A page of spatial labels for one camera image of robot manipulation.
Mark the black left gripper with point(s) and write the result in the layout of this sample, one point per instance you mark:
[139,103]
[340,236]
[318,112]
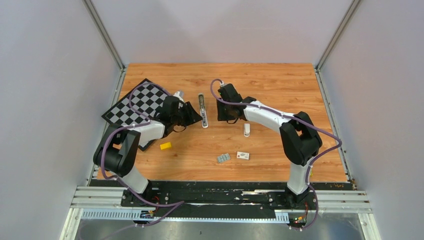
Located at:
[192,117]

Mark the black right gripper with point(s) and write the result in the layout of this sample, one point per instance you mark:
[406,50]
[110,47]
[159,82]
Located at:
[221,116]

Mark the grey white stapler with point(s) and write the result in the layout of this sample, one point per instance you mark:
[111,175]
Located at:
[203,112]

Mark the white staple tray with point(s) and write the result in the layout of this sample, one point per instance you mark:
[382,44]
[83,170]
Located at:
[223,158]

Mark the white staple box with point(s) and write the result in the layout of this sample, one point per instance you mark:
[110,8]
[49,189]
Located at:
[242,155]

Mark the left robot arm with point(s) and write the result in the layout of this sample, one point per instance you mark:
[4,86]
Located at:
[118,147]

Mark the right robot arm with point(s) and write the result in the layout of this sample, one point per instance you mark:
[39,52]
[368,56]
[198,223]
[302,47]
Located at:
[300,139]

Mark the yellow block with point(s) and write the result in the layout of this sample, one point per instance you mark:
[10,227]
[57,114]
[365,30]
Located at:
[165,146]

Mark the black white checkerboard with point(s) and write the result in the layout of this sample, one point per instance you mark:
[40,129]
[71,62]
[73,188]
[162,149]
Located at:
[140,102]

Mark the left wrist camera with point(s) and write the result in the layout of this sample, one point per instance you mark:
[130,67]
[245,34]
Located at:
[180,95]

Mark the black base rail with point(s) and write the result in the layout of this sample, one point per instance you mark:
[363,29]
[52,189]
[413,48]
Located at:
[235,201]

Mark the left aluminium frame post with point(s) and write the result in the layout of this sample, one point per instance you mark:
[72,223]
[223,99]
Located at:
[92,11]

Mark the aluminium frame post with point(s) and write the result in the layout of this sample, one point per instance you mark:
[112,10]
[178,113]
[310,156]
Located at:
[92,11]
[350,12]

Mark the right aluminium frame post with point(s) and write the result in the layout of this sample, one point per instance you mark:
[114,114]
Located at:
[350,12]

